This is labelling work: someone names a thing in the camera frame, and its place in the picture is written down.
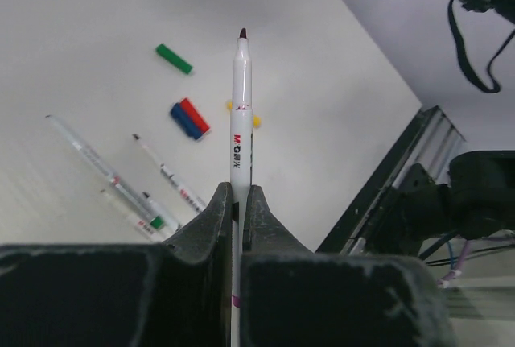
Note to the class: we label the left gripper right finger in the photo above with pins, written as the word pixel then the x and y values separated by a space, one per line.
pixel 291 296

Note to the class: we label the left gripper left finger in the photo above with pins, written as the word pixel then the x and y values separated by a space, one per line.
pixel 172 293

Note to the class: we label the yellow marker pen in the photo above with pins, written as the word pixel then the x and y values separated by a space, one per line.
pixel 132 217

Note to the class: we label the green marker pen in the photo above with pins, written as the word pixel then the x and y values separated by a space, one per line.
pixel 167 217

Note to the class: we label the purple marker pen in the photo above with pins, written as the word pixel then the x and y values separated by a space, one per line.
pixel 241 152

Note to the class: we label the yellow pen cap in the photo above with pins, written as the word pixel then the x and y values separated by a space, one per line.
pixel 257 122

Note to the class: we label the green pen cap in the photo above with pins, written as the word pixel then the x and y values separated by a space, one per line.
pixel 175 60

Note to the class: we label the red marker pen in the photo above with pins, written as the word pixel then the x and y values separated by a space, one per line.
pixel 172 177

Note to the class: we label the black marker pen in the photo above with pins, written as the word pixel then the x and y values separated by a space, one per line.
pixel 123 189

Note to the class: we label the red pen cap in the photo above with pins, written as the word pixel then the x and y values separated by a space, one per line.
pixel 194 115

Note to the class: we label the blue pen cap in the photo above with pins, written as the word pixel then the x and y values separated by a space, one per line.
pixel 179 115

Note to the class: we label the aluminium frame rail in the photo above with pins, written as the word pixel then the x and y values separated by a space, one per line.
pixel 418 158

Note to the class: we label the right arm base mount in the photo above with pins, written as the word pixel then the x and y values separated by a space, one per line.
pixel 475 202

